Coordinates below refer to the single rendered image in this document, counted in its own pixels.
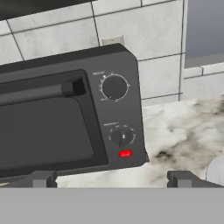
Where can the dark wall cabinet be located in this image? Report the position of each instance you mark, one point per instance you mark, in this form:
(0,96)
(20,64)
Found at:
(38,7)

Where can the grey window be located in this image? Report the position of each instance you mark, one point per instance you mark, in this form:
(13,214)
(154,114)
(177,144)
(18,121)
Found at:
(204,32)

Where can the beige wall outlet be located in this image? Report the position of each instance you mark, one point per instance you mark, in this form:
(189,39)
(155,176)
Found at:
(113,40)

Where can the black temperature knob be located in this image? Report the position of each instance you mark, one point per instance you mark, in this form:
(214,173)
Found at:
(122,137)

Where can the black toaster oven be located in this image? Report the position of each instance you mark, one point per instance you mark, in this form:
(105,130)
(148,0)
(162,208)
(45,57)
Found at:
(122,113)

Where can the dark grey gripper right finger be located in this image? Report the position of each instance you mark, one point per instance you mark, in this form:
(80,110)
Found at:
(182,178)

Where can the black toaster oven door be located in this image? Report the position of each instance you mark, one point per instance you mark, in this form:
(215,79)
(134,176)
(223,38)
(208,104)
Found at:
(49,131)

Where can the black timer knob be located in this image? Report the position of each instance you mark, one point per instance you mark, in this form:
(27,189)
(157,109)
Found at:
(114,87)

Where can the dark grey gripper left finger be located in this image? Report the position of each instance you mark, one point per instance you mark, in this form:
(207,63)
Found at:
(40,178)

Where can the white plate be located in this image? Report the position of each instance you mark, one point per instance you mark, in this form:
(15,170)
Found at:
(216,172)

